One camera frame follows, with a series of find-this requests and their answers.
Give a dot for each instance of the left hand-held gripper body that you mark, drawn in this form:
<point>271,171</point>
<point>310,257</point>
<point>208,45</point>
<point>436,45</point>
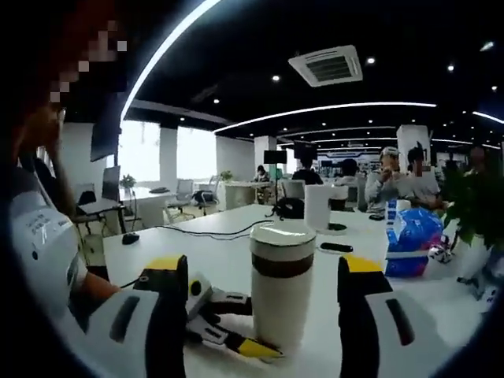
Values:
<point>201,303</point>

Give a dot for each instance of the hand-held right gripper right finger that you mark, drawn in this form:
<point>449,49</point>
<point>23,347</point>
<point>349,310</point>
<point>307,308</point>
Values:
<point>354,323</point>

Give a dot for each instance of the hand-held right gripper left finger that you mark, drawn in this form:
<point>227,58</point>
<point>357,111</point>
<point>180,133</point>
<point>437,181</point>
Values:
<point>169,315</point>

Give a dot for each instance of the cream white water cup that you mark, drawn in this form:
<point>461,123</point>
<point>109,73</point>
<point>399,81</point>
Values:
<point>281,311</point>

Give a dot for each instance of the white water dispenser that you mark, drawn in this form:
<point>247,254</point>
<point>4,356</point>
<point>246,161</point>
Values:
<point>317,206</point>

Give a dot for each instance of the white paper cup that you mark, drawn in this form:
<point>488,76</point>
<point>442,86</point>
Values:
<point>403,206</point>

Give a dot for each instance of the white table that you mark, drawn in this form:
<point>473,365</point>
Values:
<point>220,252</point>

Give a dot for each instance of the white blue tissue pack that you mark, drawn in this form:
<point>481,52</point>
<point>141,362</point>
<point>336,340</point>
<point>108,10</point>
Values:
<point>405,271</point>
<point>407,258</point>

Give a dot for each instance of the black oblong case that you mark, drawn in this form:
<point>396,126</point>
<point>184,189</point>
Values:
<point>336,248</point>

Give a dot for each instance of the black computer mouse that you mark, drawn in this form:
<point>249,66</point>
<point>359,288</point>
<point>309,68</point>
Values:
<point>131,239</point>

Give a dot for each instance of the small blue white box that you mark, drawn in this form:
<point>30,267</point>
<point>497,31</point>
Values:
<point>391,231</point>
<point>391,210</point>

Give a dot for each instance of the small black device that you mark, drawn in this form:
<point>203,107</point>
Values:
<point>376,216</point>

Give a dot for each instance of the grey office chair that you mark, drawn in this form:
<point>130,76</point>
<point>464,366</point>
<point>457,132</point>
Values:
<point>206,195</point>
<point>181,193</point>

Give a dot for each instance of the white side desk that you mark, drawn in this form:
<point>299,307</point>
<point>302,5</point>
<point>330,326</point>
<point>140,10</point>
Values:
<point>151,202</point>

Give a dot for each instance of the black bag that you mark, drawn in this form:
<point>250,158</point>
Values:
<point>289,206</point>

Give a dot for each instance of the blue soft tissue pack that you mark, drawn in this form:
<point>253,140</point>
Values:
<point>419,228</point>

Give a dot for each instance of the small potted plant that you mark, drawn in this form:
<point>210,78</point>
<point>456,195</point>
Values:
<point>127,181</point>

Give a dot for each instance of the white chest device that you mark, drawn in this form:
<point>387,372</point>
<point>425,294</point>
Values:
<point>39,244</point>

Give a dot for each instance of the black monitor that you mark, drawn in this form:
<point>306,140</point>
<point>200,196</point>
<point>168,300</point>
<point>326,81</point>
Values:
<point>305,149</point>
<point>275,156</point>

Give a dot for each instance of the green potted plant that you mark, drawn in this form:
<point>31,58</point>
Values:
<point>480,197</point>

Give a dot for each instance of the black display screen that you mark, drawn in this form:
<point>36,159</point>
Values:
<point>104,138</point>

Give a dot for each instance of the ceiling light strip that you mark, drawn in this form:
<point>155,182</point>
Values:
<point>157,51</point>
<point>323,110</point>

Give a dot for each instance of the ceiling air conditioner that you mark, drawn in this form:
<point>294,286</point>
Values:
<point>327,65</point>

